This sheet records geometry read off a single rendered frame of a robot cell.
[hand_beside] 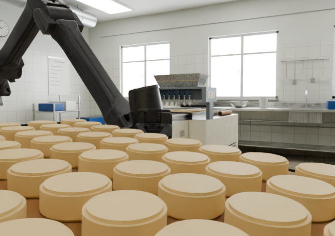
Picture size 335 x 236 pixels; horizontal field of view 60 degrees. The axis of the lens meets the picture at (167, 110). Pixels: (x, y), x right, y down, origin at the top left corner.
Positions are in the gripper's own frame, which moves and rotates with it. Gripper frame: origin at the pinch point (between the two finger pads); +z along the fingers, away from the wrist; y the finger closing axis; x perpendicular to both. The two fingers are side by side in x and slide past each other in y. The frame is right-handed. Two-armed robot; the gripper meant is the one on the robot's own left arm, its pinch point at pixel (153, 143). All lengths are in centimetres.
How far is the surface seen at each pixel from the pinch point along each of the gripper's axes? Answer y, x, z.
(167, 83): -19, -12, -275
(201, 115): 16, -50, -273
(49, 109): 27, 213, -538
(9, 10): -166, 288, -542
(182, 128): 27, -27, -241
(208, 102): 1, -55, -255
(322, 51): -86, -294, -464
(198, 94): -7, -45, -258
